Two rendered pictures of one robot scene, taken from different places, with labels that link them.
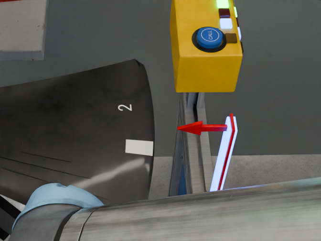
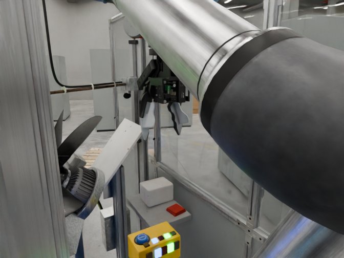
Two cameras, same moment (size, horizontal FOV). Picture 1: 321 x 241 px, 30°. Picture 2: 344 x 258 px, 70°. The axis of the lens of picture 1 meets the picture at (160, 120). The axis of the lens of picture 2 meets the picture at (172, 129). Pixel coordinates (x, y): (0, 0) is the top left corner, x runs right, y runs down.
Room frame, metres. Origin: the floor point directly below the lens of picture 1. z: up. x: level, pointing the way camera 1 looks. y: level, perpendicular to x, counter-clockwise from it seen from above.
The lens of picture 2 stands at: (0.46, -0.77, 1.64)
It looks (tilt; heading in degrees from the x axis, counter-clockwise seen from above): 14 degrees down; 66
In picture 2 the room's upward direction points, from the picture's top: straight up
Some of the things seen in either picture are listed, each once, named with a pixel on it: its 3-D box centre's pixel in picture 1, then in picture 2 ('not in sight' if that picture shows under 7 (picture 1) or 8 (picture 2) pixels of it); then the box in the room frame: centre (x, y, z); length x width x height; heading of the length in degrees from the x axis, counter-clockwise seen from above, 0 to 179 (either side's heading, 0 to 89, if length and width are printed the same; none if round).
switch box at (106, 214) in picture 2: not in sight; (115, 226); (0.68, 0.53, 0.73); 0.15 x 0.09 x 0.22; 7
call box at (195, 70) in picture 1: (203, 41); (154, 247); (0.71, -0.06, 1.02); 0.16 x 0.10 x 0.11; 7
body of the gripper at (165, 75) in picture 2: not in sight; (166, 77); (0.68, -0.24, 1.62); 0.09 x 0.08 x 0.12; 97
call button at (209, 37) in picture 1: (209, 38); (142, 238); (0.66, -0.07, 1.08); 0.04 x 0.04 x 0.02
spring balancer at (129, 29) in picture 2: not in sight; (136, 24); (0.91, 0.74, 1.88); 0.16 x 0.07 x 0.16; 132
